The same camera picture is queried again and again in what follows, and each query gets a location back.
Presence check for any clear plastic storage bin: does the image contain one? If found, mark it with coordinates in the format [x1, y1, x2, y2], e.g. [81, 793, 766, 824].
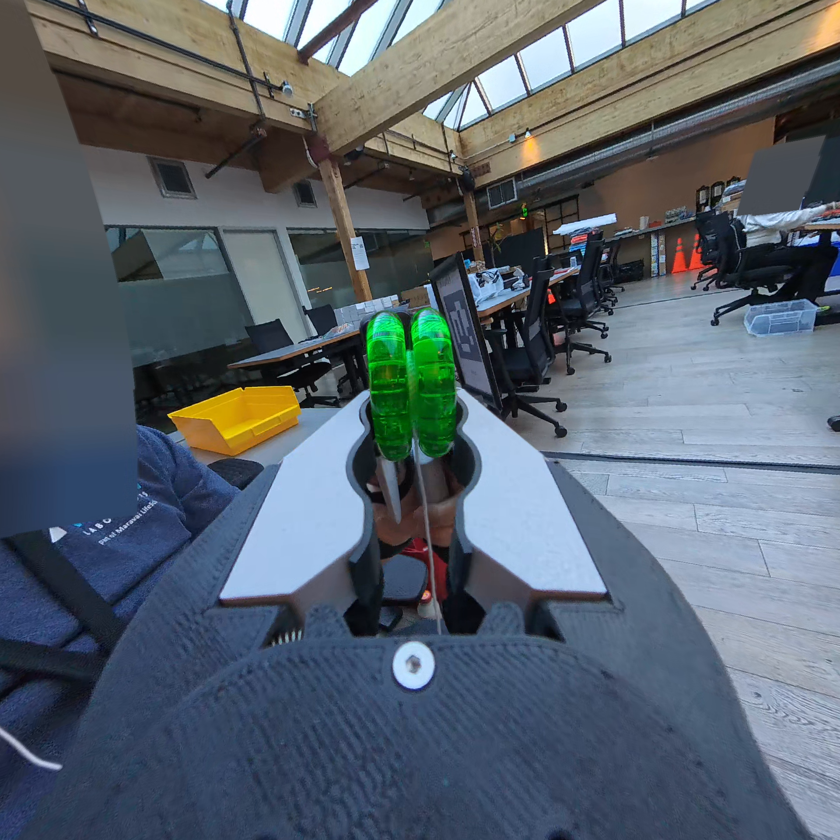
[743, 298, 820, 337]

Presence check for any black shoulder strap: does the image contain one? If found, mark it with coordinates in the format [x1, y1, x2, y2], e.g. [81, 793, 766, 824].
[0, 530, 127, 685]

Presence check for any white cord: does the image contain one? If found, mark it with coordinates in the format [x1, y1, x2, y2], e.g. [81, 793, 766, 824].
[0, 724, 64, 771]

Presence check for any black board with printed tag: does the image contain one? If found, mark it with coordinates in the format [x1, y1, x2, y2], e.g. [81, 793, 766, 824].
[429, 252, 504, 412]

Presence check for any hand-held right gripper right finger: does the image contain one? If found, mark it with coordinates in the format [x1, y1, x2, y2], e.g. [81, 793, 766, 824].
[448, 387, 609, 634]

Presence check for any green translucent yoyo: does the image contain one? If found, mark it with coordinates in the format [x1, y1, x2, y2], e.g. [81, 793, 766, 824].
[365, 306, 459, 462]

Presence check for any long wooden desk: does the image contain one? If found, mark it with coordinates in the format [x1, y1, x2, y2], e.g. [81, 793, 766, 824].
[474, 264, 584, 324]

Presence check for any wooden support post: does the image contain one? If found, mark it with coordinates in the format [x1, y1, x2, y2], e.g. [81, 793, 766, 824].
[318, 156, 374, 304]

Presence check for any black office chair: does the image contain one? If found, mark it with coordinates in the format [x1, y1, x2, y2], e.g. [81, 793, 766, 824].
[710, 212, 823, 327]
[502, 256, 569, 439]
[245, 319, 340, 409]
[550, 231, 613, 376]

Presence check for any person's left hand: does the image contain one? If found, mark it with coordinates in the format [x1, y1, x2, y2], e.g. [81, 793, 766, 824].
[377, 482, 464, 550]

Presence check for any yellow plastic bin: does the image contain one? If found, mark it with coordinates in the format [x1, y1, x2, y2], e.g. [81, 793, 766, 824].
[167, 385, 302, 458]

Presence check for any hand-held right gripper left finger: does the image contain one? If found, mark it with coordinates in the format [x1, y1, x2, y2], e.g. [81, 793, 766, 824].
[219, 390, 387, 637]

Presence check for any red plastic object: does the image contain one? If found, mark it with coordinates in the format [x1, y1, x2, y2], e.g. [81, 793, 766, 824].
[394, 538, 451, 603]

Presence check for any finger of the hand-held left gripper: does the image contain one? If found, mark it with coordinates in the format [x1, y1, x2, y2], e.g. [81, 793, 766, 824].
[375, 456, 403, 525]

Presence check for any person's navy sweatshirt torso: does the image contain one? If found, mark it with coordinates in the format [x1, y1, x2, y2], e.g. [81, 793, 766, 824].
[0, 425, 241, 840]

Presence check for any black floor cable strip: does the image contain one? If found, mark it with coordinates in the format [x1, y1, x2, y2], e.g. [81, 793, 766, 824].
[541, 449, 840, 476]

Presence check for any black chair armrest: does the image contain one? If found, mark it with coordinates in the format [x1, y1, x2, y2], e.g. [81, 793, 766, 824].
[209, 457, 265, 490]

